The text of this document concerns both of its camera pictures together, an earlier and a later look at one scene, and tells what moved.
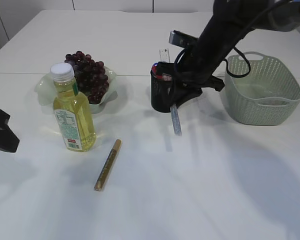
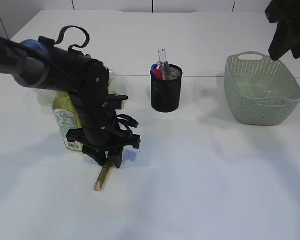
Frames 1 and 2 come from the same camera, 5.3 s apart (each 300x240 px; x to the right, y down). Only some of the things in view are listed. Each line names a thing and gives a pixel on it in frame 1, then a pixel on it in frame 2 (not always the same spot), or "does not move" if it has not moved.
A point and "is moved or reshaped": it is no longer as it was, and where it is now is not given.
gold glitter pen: x=107 y=166 does not move
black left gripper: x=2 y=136 → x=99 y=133
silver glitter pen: x=176 y=120 is moved or reshaped
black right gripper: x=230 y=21 → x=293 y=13
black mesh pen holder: x=162 y=94 does not move
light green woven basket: x=267 y=96 does not move
